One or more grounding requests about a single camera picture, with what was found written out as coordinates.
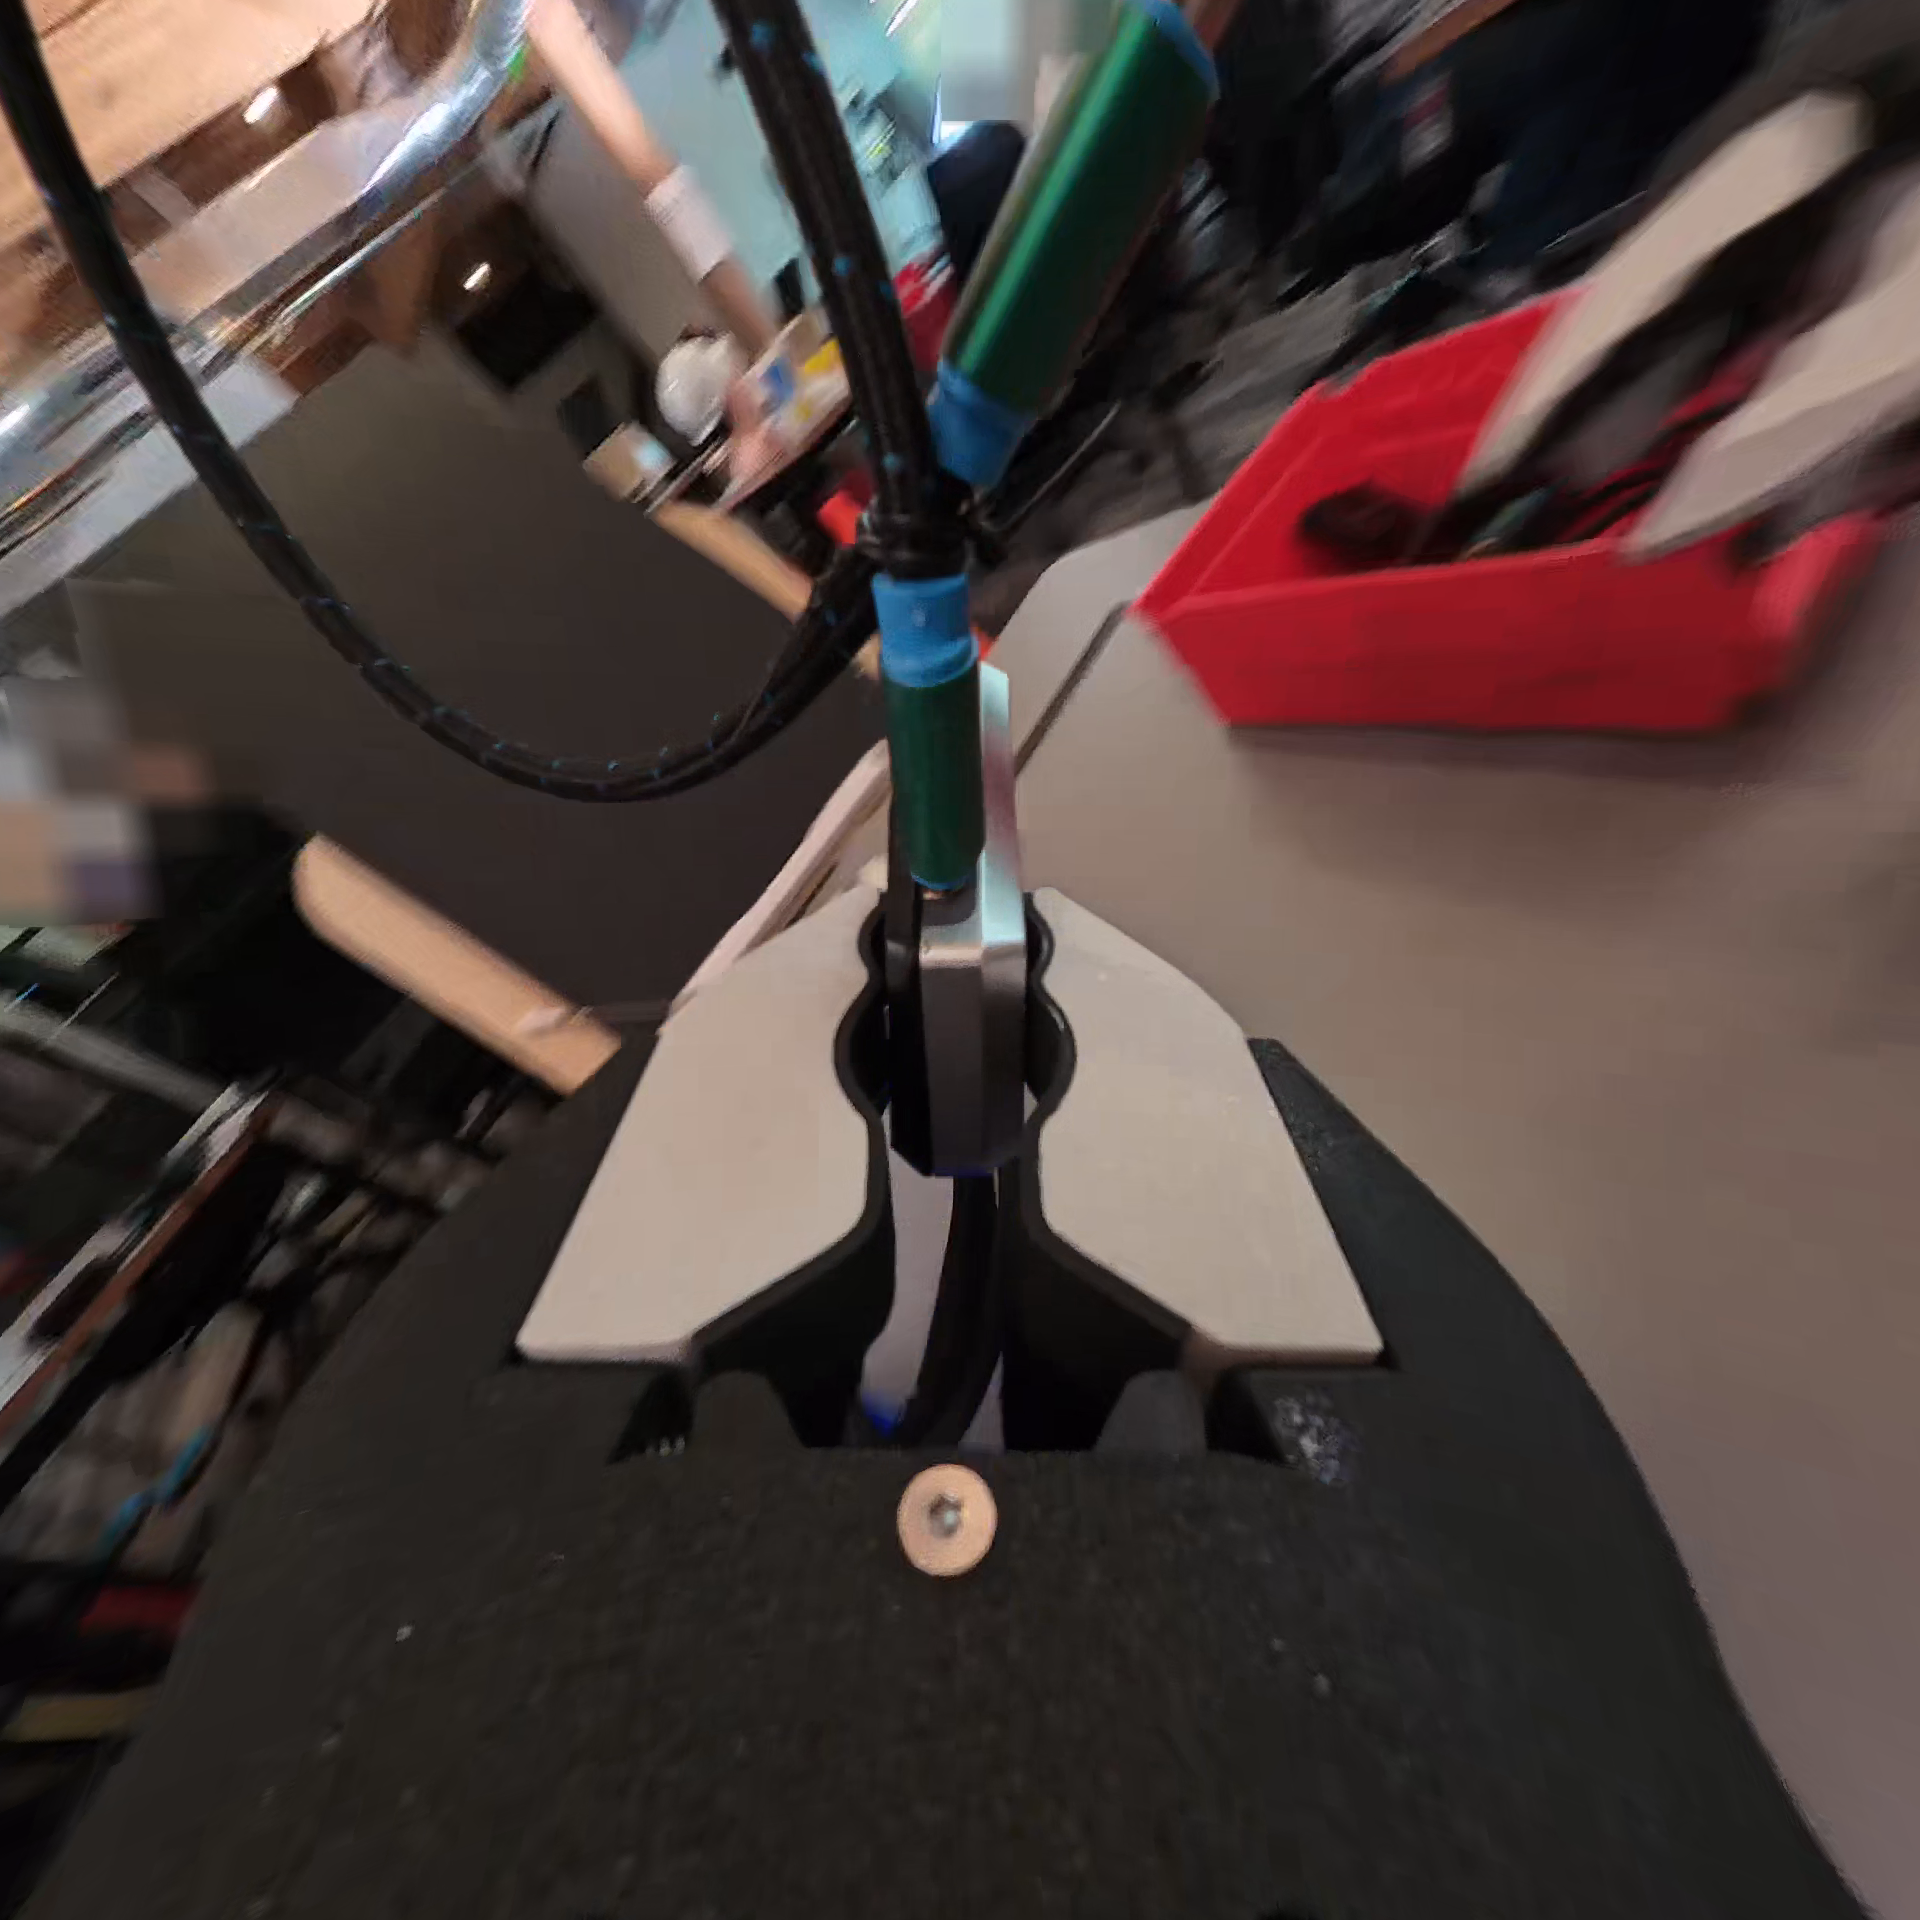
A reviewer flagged wood-framed dark board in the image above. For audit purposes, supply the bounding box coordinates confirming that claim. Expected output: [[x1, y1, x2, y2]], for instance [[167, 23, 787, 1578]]
[[60, 322, 903, 1096]]

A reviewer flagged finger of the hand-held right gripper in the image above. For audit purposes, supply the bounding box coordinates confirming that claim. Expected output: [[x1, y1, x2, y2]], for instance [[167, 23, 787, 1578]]
[[1463, 88, 1876, 496], [1627, 300, 1920, 565]]

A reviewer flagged red plastic bin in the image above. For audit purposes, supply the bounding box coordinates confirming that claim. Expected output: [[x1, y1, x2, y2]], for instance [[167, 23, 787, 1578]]
[[1132, 285, 1894, 736]]

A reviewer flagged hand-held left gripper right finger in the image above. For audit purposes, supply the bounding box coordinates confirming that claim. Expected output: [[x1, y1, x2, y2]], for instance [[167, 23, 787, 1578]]
[[1009, 886, 1385, 1366]]

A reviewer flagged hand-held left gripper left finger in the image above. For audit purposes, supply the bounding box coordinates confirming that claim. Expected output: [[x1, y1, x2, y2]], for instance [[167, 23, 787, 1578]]
[[514, 884, 887, 1366]]

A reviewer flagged black grey adapter hub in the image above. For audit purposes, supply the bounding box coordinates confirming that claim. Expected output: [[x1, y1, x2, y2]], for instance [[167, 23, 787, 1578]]
[[878, 660, 1041, 1453]]

